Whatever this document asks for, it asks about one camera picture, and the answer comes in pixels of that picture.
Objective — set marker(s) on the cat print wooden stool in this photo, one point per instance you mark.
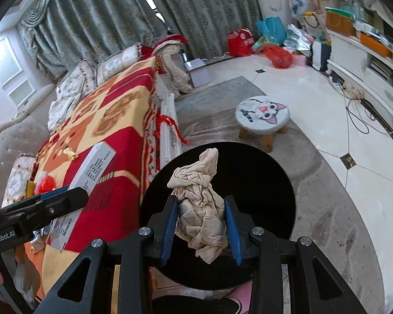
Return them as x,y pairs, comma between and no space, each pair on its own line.
262,111

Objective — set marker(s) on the grey cardboard box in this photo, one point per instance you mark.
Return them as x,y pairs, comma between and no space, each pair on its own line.
199,73

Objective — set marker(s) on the red plastic bag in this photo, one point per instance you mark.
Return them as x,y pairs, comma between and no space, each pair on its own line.
278,57

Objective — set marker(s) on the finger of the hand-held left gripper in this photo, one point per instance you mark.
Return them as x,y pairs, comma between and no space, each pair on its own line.
65,202
52,193

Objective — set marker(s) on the small beige crumpled scrap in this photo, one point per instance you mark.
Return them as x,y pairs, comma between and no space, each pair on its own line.
70,153

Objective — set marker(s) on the orange box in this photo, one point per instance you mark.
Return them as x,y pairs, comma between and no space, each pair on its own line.
376,44

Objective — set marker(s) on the grey floor rug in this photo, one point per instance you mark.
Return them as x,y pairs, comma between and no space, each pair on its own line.
314,209

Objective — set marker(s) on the colourful gift bag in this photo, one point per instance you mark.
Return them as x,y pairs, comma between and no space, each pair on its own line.
259,44

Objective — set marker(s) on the white television cabinet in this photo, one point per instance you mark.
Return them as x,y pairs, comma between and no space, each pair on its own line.
357,62

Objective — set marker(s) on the black round bin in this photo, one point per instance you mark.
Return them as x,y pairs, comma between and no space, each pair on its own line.
255,176

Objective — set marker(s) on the small yellow packet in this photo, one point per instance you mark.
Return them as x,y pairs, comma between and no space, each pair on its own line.
30,188

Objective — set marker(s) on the pink box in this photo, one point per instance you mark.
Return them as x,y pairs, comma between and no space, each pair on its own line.
299,59

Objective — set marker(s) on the long white medicine box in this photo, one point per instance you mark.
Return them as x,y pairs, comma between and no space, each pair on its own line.
95,166

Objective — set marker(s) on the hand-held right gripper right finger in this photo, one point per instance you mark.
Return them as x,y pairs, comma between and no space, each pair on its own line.
232,229

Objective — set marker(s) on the beige draped cloth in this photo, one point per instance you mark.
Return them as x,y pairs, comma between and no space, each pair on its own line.
177,68

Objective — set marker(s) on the grey green patterned curtain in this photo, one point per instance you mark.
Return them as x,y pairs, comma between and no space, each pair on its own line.
209,9
95,19

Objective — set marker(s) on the white tote bag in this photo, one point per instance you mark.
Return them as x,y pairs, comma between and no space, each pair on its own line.
314,23

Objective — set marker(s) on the white plastic bag blue print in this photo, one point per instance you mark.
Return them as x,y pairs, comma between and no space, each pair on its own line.
298,5

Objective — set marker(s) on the brown paper bag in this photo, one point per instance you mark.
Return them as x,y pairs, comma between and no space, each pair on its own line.
340,23

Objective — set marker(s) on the red fringed cloth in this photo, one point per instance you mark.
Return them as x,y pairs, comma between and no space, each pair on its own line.
170,38

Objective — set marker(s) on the blue shopping bag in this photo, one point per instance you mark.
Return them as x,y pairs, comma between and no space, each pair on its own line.
271,29

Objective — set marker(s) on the silver foil bag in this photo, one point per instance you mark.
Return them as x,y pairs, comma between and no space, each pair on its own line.
298,37

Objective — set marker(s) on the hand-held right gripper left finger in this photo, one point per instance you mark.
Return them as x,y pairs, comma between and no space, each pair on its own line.
169,227

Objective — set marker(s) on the dark blue white bag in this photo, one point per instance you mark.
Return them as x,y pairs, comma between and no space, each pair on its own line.
321,55

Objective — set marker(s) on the red plastic wrapper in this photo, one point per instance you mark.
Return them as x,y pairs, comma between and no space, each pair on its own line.
46,183

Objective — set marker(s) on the red orange printed blanket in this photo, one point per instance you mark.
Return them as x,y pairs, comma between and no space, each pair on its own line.
124,104

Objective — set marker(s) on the striped round-pattern cushion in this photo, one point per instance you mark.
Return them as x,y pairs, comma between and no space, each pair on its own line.
18,176

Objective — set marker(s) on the red gift bag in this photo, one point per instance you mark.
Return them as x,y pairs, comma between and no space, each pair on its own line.
240,42

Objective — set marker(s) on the white tufted sofa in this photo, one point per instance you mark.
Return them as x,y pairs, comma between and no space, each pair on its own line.
23,130

